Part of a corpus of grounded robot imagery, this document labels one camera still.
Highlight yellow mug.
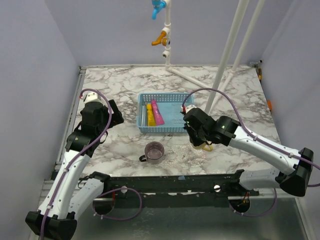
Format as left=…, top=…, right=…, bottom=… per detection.
left=193, top=142, right=213, bottom=152

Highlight clear textured round tray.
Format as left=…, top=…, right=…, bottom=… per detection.
left=170, top=145, right=206, bottom=168

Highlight blue plastic basket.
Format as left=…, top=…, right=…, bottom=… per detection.
left=136, top=92, right=195, bottom=134

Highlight purple translucent cup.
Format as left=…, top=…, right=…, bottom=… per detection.
left=139, top=141, right=166, bottom=165

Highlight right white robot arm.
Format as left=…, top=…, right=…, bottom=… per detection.
left=182, top=105, right=314, bottom=197

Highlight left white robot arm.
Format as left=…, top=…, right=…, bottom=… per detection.
left=25, top=100, right=124, bottom=240

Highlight grey toothbrush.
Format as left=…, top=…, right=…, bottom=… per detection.
left=141, top=104, right=146, bottom=127

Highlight yellow toothpaste tube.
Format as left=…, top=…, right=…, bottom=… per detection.
left=146, top=103, right=157, bottom=127

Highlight pink toothpaste tube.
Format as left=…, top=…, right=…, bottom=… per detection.
left=151, top=99, right=165, bottom=126

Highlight yellow tool in corner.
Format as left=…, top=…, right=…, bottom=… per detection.
left=257, top=60, right=263, bottom=82

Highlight orange tap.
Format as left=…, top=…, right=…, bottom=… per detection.
left=151, top=31, right=171, bottom=47

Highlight blue tap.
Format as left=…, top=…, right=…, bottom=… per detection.
left=151, top=0, right=167, bottom=20

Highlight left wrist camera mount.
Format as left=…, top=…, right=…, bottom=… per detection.
left=79, top=91, right=102, bottom=104

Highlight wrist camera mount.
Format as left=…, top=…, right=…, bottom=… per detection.
left=79, top=91, right=102, bottom=104
left=180, top=104, right=197, bottom=115

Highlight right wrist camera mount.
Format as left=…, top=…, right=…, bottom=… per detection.
left=180, top=104, right=197, bottom=115

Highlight white pvc pipe frame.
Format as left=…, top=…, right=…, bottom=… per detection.
left=161, top=0, right=266, bottom=113

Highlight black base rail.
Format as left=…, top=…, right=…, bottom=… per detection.
left=88, top=170, right=259, bottom=209

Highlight orange clamp on wall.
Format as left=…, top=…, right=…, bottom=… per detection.
left=267, top=100, right=272, bottom=112

